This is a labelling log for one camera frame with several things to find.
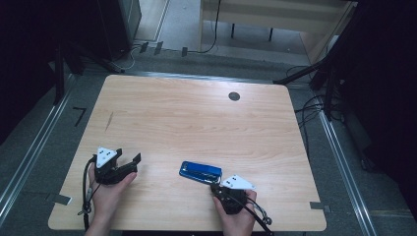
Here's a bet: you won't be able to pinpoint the black hanging cable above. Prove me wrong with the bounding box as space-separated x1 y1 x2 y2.
188 0 223 55

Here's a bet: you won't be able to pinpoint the blue stapler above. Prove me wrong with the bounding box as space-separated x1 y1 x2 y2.
178 159 223 185

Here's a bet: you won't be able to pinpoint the black cabinet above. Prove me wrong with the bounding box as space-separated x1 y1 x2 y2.
97 0 143 62

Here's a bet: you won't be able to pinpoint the person's left hand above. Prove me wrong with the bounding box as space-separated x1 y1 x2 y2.
88 169 139 227

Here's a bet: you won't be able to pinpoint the white floor cable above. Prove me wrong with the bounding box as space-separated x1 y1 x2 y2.
120 43 146 72

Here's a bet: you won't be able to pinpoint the grey tape piece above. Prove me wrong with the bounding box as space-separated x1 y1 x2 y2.
44 192 74 207
309 201 332 213

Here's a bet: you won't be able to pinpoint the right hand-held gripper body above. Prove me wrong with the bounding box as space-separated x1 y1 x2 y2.
215 174 258 216

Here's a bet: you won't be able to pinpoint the black floor cables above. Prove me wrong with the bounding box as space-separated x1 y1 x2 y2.
284 64 346 159

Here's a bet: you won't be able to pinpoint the black stand with cables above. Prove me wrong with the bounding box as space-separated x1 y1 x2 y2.
272 48 342 123

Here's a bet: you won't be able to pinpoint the person's right hand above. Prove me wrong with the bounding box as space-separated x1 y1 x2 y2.
211 189 258 236

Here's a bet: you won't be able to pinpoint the black stand legs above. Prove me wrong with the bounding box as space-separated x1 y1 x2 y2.
53 38 126 106

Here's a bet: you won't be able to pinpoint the light wooden bench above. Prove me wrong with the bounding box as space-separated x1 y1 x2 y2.
198 0 359 65

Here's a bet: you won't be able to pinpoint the metal floor rail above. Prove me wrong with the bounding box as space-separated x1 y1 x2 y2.
317 109 379 236
0 74 77 218

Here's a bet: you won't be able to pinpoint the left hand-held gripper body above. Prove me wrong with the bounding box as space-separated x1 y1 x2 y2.
93 146 139 186

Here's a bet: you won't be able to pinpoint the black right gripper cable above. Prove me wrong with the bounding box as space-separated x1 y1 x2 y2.
235 196 275 236

